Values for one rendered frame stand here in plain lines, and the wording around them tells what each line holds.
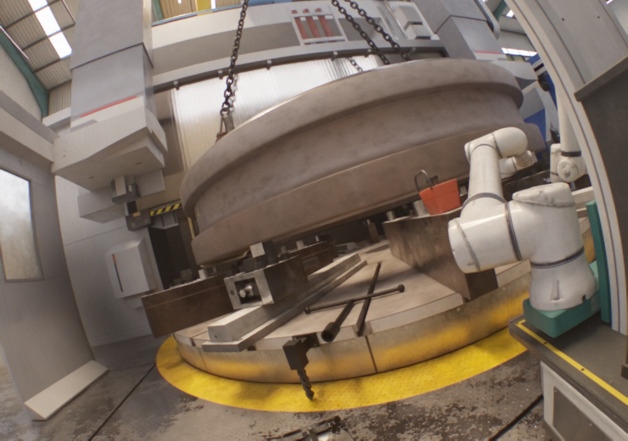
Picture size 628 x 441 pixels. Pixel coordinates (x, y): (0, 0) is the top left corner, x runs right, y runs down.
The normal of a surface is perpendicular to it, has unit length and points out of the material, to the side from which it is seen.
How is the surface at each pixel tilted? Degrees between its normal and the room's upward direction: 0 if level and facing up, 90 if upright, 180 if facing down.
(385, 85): 90
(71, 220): 90
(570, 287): 68
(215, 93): 90
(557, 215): 90
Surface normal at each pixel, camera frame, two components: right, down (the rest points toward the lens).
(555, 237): -0.58, 0.10
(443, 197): -0.02, 0.03
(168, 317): 0.60, -0.27
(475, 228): -0.71, -0.47
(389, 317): -0.23, -0.04
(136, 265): 0.21, -0.17
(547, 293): -0.96, -0.11
